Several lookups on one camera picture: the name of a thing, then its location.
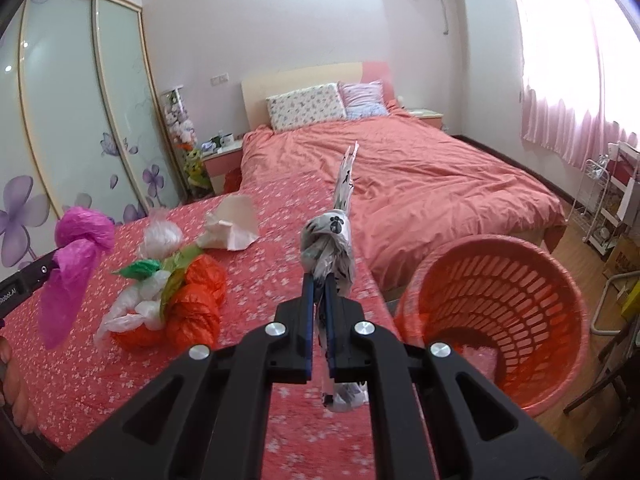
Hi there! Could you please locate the white floral pillow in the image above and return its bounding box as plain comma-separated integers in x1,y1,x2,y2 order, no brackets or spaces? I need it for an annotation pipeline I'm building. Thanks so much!
266,82,348,132

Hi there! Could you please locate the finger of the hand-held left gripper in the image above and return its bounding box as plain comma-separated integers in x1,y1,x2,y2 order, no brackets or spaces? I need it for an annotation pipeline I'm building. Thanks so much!
27,252,63,287

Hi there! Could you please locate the clear plastic bag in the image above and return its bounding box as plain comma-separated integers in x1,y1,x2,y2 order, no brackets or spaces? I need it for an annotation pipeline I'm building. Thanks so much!
139,210,185,261

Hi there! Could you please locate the pink bed with duvet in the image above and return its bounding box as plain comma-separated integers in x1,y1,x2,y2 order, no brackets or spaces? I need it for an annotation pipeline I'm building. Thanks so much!
240,105,568,288

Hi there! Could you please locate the green plastic bag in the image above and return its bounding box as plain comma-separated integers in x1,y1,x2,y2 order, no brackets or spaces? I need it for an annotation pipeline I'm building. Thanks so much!
112,247,201,311

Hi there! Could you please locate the pink striped pillow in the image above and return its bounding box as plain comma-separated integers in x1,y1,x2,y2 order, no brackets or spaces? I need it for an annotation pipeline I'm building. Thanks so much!
339,80,390,120

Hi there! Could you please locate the white metal chair frame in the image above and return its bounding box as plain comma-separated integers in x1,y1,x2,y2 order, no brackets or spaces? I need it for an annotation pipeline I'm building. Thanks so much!
590,275,640,336

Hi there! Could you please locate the person's left hand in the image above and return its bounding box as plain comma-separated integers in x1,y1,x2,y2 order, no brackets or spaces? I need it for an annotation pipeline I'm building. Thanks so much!
0,335,39,437

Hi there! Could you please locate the pink curtain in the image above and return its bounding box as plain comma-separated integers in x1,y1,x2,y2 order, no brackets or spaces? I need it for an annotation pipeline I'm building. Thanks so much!
505,0,640,171

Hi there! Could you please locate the black white printed plastic bag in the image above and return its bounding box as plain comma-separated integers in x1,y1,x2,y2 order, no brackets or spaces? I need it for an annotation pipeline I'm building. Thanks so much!
299,141,371,413

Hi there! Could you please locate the magenta plastic bag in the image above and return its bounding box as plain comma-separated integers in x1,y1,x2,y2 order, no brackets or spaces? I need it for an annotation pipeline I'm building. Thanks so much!
39,206,117,351

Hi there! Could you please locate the cardboard box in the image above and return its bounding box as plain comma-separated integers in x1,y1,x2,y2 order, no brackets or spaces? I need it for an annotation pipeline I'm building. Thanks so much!
602,237,640,286

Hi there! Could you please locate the red plastic laundry basket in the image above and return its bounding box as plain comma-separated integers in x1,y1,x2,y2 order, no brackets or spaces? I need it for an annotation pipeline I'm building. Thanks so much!
394,234,591,418

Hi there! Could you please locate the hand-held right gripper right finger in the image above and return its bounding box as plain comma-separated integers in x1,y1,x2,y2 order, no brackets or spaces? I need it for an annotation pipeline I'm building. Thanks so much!
320,275,583,480

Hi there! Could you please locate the white wire rack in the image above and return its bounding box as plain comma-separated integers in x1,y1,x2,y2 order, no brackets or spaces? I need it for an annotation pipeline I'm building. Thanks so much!
570,157,613,256

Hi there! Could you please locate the pink white nightstand with mug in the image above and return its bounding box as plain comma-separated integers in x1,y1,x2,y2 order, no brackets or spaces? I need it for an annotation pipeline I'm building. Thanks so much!
201,140,246,196

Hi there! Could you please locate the air conditioner cable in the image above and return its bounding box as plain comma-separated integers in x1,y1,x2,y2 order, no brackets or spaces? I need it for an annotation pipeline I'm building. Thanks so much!
439,0,463,37

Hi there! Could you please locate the large orange plastic bag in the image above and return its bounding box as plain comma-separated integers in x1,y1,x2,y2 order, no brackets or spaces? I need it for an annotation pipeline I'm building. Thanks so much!
165,254,228,351

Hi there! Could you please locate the pink plastic bag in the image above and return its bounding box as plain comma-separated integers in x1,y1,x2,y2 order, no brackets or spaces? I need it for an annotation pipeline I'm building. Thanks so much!
462,344,501,386

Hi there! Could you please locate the red white shelf unit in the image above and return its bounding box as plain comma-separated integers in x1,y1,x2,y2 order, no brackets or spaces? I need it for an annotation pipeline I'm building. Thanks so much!
607,140,640,231

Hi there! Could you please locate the beige tissue paper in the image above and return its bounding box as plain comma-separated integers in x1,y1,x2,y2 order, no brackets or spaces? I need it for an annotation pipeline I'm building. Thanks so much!
196,194,261,252

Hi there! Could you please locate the cream and pink headboard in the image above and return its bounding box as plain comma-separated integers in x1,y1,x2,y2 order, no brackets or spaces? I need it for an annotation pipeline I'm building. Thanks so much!
241,61,396,131

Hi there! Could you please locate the hanging stuffed toy column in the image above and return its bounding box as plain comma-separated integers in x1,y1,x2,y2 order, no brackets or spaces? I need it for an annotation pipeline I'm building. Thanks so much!
160,86,211,196

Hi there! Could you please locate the floral glass sliding wardrobe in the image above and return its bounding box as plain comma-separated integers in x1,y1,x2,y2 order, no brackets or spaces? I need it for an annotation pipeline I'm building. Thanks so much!
0,0,183,273

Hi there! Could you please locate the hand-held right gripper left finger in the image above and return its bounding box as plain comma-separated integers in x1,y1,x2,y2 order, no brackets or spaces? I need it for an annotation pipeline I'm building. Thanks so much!
55,271,317,480

